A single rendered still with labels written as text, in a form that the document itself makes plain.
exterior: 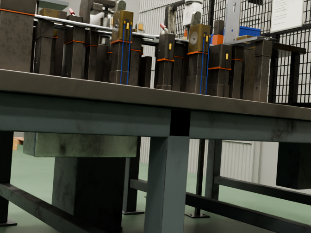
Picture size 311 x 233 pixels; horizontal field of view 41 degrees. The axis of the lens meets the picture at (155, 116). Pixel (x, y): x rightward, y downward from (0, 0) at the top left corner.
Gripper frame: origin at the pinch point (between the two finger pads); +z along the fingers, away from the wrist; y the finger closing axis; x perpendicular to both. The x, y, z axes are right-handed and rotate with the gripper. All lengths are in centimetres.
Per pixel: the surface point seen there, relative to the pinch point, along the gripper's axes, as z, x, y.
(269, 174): 88, 207, -160
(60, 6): -12, -54, -36
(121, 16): 1.5, -42.9, 16.8
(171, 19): -11.9, 0.1, -20.3
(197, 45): 7.9, -8.5, 18.8
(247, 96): 26.2, 26.5, 11.5
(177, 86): 24.2, -6.3, 0.5
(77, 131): 45, -76, 78
